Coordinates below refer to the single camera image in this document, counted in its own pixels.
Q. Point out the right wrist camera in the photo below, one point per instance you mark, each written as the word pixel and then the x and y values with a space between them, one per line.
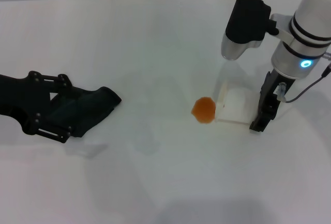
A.
pixel 245 19

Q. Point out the white paper cup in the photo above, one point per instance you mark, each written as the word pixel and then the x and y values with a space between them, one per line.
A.
pixel 238 105

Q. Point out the dark blue rag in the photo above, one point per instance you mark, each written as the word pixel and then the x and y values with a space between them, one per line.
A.
pixel 95 105

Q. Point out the orange liquid stain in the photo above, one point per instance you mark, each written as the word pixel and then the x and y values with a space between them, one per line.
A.
pixel 204 110

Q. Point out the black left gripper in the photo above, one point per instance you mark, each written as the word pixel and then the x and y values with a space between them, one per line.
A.
pixel 20 97

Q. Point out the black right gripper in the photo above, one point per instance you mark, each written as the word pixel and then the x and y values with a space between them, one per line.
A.
pixel 270 92

